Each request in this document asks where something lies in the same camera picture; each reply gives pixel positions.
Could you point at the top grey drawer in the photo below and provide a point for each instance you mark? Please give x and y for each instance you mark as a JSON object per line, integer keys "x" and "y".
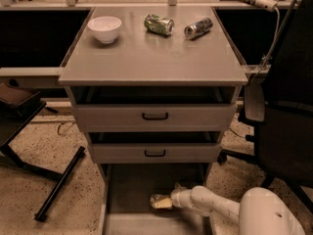
{"x": 128, "y": 117}

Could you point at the bottom grey drawer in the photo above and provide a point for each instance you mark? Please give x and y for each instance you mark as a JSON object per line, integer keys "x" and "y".
{"x": 126, "y": 208}

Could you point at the green soda can on counter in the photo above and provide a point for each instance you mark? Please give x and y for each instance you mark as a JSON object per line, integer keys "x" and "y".
{"x": 159, "y": 25}

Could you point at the grey drawer cabinet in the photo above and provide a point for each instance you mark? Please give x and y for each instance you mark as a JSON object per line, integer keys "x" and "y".
{"x": 142, "y": 67}

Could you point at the black drawer handle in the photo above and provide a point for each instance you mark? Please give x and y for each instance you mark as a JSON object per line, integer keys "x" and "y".
{"x": 154, "y": 154}
{"x": 151, "y": 117}

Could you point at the grey drawer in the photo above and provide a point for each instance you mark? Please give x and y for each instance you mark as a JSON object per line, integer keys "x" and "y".
{"x": 128, "y": 117}
{"x": 126, "y": 208}
{"x": 134, "y": 153}

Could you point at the black top drawer handle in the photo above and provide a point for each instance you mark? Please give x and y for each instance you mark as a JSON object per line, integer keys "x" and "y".
{"x": 151, "y": 117}

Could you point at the white ceramic bowl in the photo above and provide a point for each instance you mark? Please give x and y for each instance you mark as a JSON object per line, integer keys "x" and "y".
{"x": 105, "y": 28}

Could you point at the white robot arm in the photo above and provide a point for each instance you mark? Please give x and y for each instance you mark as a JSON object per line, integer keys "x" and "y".
{"x": 259, "y": 212}

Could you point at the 7up can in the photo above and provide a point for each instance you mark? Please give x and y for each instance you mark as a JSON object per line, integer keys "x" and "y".
{"x": 157, "y": 196}

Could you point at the middle grey drawer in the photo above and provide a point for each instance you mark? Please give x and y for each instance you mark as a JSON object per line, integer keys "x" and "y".
{"x": 134, "y": 153}

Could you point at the black office chair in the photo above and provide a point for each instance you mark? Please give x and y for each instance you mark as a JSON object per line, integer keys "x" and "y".
{"x": 280, "y": 110}

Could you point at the black middle drawer handle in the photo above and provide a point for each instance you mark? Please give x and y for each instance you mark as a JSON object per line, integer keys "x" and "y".
{"x": 154, "y": 154}

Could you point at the silver soda can on counter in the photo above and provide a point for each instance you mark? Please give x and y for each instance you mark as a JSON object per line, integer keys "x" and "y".
{"x": 198, "y": 29}

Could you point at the dark box on side table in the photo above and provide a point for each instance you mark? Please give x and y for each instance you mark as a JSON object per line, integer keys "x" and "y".
{"x": 17, "y": 102}

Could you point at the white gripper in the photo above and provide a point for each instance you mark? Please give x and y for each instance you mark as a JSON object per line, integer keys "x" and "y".
{"x": 177, "y": 198}

